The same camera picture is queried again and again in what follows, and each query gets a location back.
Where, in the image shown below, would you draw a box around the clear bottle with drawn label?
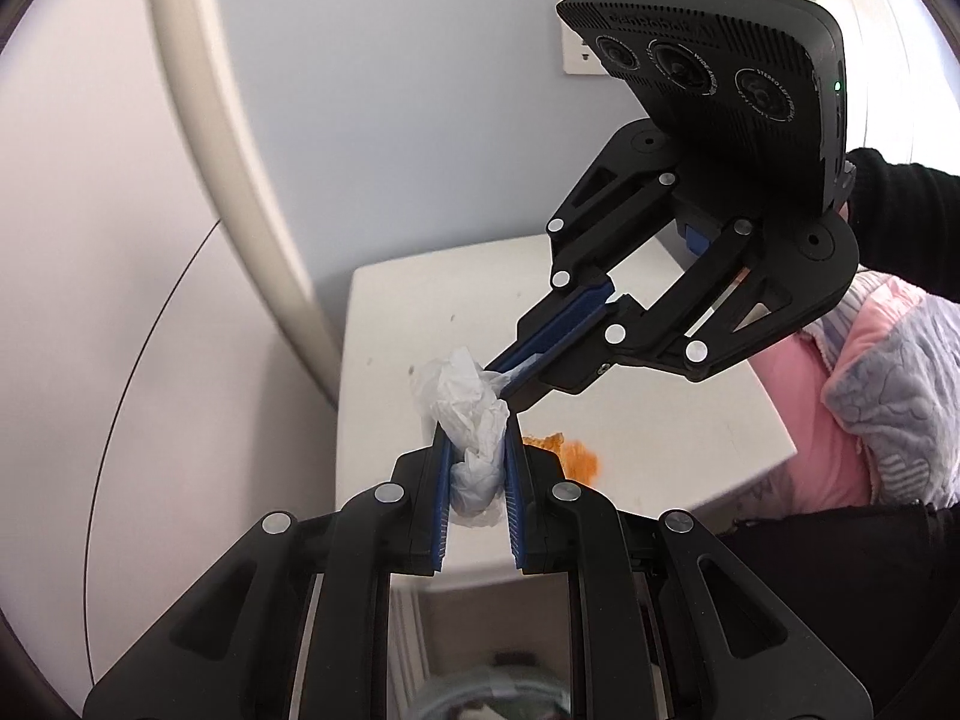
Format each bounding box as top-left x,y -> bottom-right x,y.
409,664 -> 575,720

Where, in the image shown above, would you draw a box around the white nightstand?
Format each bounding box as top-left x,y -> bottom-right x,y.
334,232 -> 797,720

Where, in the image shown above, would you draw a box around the white arched panel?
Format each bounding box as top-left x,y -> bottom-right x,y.
0,0 -> 338,713

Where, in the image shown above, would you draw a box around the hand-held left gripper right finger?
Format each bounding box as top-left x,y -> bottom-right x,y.
504,435 -> 875,720

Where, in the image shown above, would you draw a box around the person's right forearm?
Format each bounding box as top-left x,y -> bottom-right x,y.
844,148 -> 960,275

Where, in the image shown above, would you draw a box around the person's black pants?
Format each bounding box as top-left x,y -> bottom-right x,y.
720,499 -> 960,720

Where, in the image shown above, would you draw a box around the pink and grey blanket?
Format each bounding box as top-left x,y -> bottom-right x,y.
750,266 -> 960,518

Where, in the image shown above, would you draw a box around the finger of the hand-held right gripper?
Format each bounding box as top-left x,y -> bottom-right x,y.
480,118 -> 683,398
495,210 -> 860,415

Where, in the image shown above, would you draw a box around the cream curved frame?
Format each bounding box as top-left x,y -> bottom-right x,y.
142,0 -> 338,410

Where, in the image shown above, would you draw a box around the white wall socket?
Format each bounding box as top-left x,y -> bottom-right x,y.
559,11 -> 612,80

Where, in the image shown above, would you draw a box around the white slatted headboard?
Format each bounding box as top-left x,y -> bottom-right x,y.
765,0 -> 960,173

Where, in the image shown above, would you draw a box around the white tissue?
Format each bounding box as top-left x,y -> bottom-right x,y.
411,345 -> 515,527

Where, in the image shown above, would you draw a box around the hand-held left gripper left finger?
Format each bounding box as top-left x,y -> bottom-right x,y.
82,439 -> 455,720

